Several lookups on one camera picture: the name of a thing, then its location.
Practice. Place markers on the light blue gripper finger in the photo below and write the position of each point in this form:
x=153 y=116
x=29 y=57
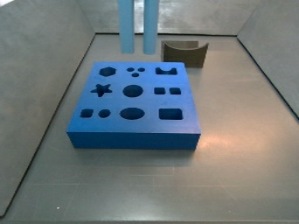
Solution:
x=151 y=15
x=125 y=10

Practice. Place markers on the dark grey curved block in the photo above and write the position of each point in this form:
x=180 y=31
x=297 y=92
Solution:
x=184 y=51

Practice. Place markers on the blue shape-sorting block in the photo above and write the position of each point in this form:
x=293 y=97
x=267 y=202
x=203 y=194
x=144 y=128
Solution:
x=135 y=106

